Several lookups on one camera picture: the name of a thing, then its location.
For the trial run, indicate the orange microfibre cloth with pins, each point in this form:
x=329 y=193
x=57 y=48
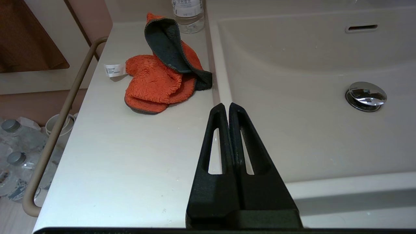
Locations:
x=152 y=81

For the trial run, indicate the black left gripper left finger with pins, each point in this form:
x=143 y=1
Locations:
x=211 y=195

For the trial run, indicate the clear empty plastic bottle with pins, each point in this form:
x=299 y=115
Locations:
x=188 y=16

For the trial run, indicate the brown wall pocket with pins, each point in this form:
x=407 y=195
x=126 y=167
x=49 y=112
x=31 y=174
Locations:
x=29 y=35

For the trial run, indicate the beige towel rail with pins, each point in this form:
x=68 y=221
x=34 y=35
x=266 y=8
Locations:
x=55 y=133

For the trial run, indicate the chrome drain stopper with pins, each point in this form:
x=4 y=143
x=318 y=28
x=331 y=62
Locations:
x=367 y=96

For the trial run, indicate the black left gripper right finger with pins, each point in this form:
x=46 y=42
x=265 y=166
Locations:
x=265 y=191

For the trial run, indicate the white ceramic sink basin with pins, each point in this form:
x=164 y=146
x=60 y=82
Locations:
x=308 y=139

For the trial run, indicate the shrink-wrapped bottle pack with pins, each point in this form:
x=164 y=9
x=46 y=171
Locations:
x=19 y=152

